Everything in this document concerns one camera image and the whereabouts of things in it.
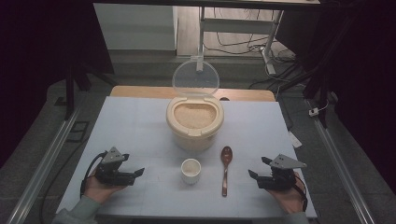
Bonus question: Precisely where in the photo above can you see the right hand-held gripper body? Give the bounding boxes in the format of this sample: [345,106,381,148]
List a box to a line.
[257,153,308,191]

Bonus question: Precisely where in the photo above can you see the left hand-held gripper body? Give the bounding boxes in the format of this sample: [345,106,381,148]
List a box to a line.
[94,147,136,187]

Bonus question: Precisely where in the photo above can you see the brown wooden spoon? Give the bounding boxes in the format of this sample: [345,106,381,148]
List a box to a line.
[220,146,233,198]

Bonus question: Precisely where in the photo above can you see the white cup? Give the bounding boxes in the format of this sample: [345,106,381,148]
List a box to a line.
[180,158,202,186]

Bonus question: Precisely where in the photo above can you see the cream rice container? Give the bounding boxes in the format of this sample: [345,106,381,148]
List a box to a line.
[165,96,225,153]

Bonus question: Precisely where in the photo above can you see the rice grains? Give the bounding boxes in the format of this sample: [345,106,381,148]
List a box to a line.
[173,103,217,130]

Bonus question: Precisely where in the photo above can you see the person's left hand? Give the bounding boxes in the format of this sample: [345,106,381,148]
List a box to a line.
[83,169,126,205]

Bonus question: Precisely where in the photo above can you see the person's right hand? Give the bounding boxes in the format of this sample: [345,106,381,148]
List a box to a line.
[266,171,308,216]

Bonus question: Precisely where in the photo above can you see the white table cover board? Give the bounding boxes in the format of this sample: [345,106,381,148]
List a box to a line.
[55,95,318,218]

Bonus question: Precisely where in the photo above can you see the white paper tag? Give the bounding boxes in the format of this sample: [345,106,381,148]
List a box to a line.
[288,130,304,148]

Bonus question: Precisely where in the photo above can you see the wooden table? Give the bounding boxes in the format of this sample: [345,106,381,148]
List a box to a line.
[110,85,276,103]

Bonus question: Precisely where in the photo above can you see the black metal stand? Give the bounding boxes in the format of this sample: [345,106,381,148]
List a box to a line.
[55,60,118,121]

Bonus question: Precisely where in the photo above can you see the clear round container lid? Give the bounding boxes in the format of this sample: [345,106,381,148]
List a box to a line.
[172,55,220,97]

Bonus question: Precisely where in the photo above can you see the dark curtain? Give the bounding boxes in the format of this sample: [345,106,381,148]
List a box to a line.
[275,0,396,194]
[0,0,115,169]

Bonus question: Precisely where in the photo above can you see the white cabinet panel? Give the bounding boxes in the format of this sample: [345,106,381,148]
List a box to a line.
[92,3,177,51]

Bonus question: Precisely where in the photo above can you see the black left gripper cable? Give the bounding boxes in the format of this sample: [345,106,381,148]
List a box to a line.
[79,150,108,199]

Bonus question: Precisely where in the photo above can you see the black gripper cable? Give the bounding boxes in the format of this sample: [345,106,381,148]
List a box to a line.
[292,173,309,213]
[79,150,108,199]

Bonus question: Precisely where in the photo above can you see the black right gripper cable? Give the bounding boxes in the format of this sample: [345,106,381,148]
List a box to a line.
[292,173,309,213]

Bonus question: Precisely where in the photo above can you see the black floor frame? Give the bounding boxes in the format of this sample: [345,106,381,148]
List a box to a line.
[66,120,90,144]

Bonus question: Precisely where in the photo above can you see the aluminium rail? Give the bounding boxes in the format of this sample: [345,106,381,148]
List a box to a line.
[313,119,376,224]
[6,107,82,224]

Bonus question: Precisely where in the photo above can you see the black floor cables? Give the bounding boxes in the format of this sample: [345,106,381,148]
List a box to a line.
[202,7,307,91]

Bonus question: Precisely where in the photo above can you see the white desk frame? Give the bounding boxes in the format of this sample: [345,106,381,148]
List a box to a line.
[196,7,285,76]

